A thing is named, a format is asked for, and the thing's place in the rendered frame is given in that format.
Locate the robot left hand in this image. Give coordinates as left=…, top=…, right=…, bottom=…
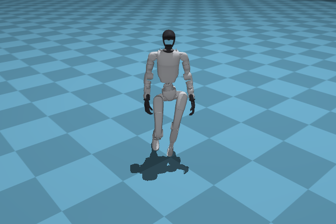
left=189, top=94, right=195, bottom=115

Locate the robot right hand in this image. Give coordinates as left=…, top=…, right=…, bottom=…
left=144, top=94, right=153, bottom=114

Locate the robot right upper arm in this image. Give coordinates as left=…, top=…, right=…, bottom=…
left=146, top=51, right=158, bottom=80

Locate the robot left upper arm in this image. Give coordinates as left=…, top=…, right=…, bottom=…
left=179, top=52, right=191, bottom=80

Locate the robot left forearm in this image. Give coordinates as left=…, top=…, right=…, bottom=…
left=186, top=73, right=195, bottom=98

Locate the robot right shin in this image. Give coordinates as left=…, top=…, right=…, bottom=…
left=153, top=131, right=161, bottom=140

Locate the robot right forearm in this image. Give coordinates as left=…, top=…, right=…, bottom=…
left=143, top=73, right=151, bottom=99

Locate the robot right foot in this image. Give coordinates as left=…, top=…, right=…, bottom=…
left=152, top=134, right=159, bottom=151

